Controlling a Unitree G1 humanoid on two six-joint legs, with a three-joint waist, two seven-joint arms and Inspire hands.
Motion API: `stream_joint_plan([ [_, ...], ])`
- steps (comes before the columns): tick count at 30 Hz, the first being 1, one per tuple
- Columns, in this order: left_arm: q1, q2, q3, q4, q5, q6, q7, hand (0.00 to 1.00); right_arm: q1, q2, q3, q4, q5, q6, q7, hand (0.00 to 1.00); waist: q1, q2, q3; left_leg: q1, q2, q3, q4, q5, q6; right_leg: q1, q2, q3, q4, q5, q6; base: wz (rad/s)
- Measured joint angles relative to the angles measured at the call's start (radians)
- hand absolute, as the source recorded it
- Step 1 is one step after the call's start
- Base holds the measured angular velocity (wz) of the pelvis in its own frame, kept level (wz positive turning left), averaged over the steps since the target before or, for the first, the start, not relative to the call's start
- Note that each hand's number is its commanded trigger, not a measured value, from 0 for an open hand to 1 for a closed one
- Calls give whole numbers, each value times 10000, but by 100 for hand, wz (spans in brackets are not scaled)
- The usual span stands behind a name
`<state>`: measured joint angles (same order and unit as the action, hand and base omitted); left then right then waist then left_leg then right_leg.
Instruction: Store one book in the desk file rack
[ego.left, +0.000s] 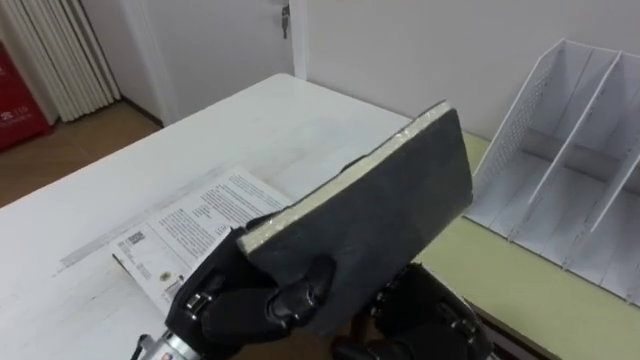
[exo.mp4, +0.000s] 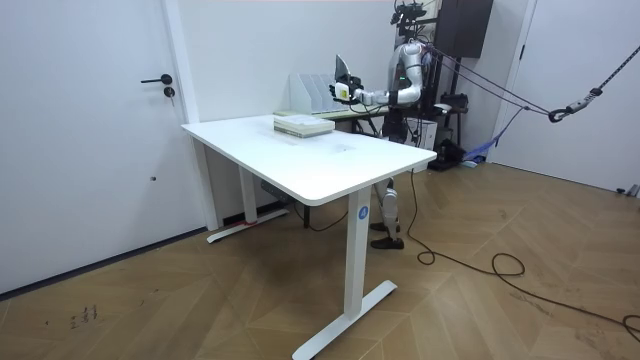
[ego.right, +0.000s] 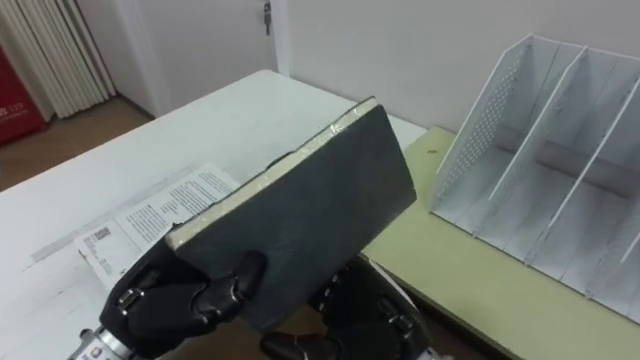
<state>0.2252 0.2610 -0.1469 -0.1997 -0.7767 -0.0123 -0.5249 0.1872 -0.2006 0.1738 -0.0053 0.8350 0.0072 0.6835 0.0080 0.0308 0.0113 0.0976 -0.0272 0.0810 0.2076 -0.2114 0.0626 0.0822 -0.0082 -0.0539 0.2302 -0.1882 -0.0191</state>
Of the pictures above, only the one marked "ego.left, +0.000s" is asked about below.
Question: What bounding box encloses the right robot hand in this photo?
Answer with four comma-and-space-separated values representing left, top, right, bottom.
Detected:
331, 262, 497, 360

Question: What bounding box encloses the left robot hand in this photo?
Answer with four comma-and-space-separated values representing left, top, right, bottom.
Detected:
164, 213, 337, 360

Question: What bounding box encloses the dark grey hardcover book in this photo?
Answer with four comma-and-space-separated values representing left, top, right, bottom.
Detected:
236, 99, 474, 337

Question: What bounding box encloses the white printed book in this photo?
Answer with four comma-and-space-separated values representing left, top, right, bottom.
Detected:
109, 166, 294, 317

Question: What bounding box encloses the light green desk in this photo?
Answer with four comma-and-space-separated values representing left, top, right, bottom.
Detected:
413, 130, 640, 360

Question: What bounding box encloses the white desk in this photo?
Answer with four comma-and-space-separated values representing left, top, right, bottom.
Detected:
0, 73, 416, 360

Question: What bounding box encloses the white file organiser rack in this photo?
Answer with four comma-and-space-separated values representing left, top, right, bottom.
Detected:
462, 38, 640, 308

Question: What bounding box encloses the white door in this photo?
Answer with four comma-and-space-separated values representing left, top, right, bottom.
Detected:
118, 0, 307, 127

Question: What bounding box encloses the red cabinet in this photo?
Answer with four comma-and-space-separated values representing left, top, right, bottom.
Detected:
0, 41, 54, 152

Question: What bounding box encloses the white pleated curtain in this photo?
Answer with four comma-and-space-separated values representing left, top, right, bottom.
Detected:
0, 0, 122, 124

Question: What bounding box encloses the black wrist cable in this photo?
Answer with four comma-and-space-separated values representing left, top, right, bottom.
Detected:
129, 334, 147, 360

